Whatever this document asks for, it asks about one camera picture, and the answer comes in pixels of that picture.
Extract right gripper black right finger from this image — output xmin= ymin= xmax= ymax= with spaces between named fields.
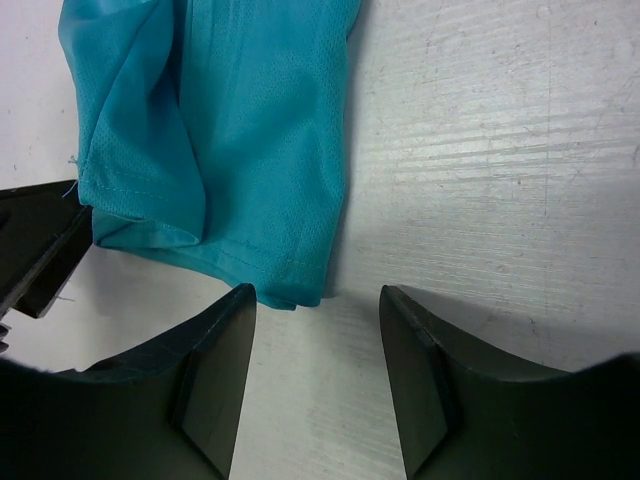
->
xmin=379 ymin=286 xmax=639 ymax=479

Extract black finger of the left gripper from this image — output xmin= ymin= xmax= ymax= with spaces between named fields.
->
xmin=1 ymin=180 xmax=92 ymax=319

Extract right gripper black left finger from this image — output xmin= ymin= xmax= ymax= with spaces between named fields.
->
xmin=1 ymin=284 xmax=257 ymax=479

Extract teal t shirt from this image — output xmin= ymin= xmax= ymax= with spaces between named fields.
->
xmin=58 ymin=1 xmax=360 ymax=310

